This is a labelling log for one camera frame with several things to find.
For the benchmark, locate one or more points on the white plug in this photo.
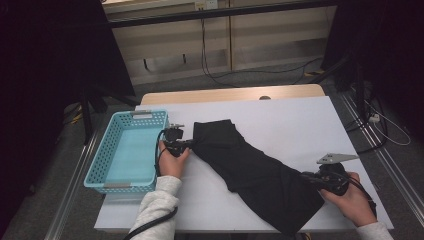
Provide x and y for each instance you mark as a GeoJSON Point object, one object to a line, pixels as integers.
{"type": "Point", "coordinates": [375, 118]}

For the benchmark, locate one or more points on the short metal floor rail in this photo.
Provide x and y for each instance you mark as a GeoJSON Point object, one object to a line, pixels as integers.
{"type": "Point", "coordinates": [68, 196]}

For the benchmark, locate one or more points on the wooden table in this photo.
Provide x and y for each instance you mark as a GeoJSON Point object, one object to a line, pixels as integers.
{"type": "Point", "coordinates": [216, 95]}

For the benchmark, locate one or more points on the dark table grommet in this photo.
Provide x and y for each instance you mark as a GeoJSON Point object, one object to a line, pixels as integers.
{"type": "Point", "coordinates": [265, 98]}

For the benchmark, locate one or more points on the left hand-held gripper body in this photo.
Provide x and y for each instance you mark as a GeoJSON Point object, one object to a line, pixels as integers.
{"type": "Point", "coordinates": [174, 136]}

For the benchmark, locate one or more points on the wide black curtain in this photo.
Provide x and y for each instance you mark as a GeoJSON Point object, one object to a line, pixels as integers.
{"type": "Point", "coordinates": [40, 66]}

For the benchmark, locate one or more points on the black shorts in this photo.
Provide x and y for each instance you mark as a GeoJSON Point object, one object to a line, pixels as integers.
{"type": "Point", "coordinates": [260, 176]}

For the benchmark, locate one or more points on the black horizontal bar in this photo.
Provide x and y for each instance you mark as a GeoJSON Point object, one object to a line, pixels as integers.
{"type": "Point", "coordinates": [216, 13]}

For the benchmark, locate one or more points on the light blue plastic basket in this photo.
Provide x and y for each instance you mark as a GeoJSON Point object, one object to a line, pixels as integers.
{"type": "Point", "coordinates": [100, 160]}

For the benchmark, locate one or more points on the white table cover sheet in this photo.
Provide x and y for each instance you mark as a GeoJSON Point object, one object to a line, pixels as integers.
{"type": "Point", "coordinates": [333, 123]}

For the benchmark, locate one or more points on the beige wooden cabinet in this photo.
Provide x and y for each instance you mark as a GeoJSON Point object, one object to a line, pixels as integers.
{"type": "Point", "coordinates": [273, 36]}

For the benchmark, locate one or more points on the black tripod stand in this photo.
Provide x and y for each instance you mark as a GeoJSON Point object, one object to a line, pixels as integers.
{"type": "Point", "coordinates": [87, 123]}

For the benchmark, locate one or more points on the long metal floor rail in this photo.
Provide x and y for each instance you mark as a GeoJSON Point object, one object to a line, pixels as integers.
{"type": "Point", "coordinates": [393, 173]}

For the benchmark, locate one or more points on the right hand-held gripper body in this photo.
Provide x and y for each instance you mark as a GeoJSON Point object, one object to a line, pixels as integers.
{"type": "Point", "coordinates": [333, 180]}

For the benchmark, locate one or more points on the person's left hand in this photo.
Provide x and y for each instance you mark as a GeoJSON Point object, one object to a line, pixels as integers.
{"type": "Point", "coordinates": [170, 165]}

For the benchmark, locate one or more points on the white wall outlet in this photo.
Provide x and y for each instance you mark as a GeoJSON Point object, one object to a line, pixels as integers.
{"type": "Point", "coordinates": [206, 4]}

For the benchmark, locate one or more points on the narrow black curtain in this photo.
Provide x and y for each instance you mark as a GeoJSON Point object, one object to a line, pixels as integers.
{"type": "Point", "coordinates": [393, 40]}

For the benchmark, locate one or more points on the person's right hand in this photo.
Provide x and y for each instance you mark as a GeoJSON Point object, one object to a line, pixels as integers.
{"type": "Point", "coordinates": [353, 203]}

